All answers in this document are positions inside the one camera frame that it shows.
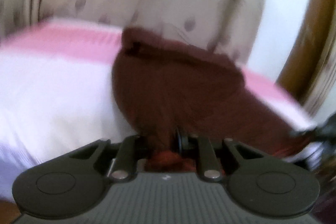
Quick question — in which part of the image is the dark red knitted garment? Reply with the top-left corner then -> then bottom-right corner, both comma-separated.
112,27 -> 311,172

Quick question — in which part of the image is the pink checked bed sheet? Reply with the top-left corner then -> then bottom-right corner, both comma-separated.
1,20 -> 316,201

